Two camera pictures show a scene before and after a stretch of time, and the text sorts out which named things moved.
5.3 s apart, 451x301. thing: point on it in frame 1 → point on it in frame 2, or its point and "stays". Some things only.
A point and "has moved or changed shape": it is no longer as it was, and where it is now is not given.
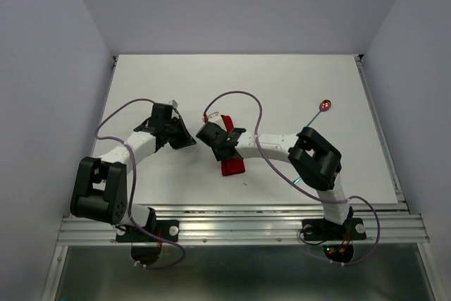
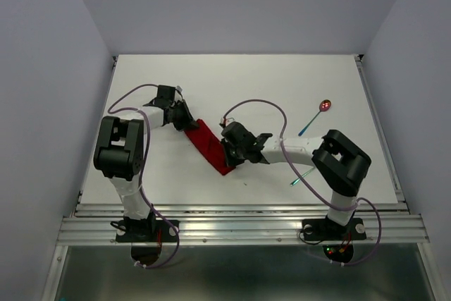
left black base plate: (167, 229) stays
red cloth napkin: (235, 165) has moved or changed shape
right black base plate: (318, 230) stays
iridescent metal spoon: (324, 106) stays
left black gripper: (185, 139) → (188, 122)
